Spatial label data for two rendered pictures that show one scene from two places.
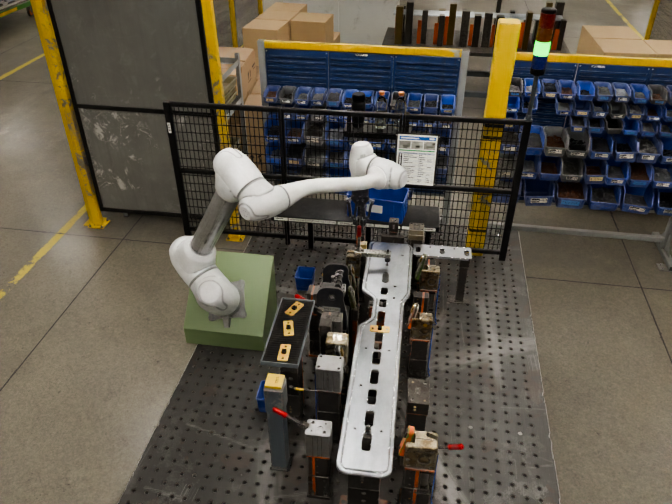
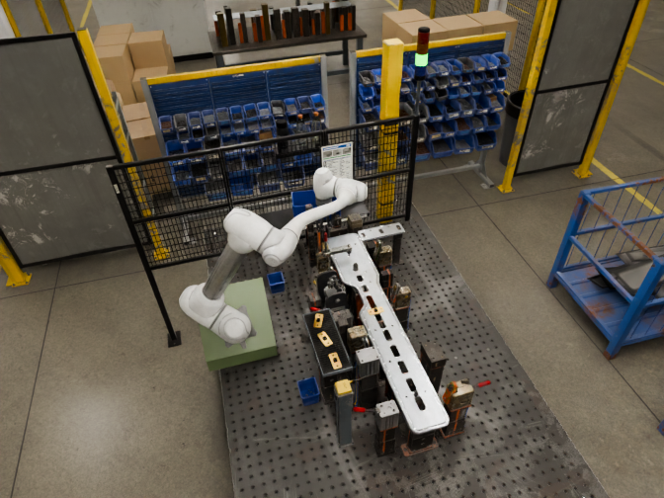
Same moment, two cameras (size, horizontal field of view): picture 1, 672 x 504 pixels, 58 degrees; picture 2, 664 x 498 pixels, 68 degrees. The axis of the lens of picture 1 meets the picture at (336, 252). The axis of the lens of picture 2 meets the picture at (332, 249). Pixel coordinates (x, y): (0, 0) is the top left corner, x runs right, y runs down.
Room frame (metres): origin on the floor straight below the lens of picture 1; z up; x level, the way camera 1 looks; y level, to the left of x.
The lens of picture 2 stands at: (0.38, 0.71, 3.01)
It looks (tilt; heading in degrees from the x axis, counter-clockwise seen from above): 41 degrees down; 337
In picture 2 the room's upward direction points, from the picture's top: 2 degrees counter-clockwise
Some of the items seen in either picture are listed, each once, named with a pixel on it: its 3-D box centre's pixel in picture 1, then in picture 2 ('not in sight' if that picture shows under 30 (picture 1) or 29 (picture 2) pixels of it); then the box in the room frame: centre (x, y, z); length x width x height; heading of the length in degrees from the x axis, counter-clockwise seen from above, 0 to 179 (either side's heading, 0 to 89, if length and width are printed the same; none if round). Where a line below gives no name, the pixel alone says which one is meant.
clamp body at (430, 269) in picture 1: (427, 296); (383, 270); (2.30, -0.44, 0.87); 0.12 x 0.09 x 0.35; 82
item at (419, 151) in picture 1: (415, 159); (337, 163); (2.92, -0.42, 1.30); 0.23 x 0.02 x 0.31; 82
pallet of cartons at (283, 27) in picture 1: (296, 63); (140, 80); (6.99, 0.46, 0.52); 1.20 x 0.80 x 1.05; 168
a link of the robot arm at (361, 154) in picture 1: (363, 159); (325, 183); (2.39, -0.12, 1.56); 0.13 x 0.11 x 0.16; 47
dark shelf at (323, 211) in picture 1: (356, 213); (299, 217); (2.84, -0.11, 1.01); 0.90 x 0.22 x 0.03; 82
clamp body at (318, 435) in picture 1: (319, 460); (385, 429); (1.36, 0.06, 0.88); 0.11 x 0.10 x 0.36; 82
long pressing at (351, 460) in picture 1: (381, 333); (377, 313); (1.90, -0.19, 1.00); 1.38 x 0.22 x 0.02; 172
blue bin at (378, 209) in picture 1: (377, 202); (315, 205); (2.83, -0.22, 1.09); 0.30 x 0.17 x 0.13; 74
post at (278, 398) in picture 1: (278, 425); (343, 415); (1.48, 0.21, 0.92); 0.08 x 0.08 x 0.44; 82
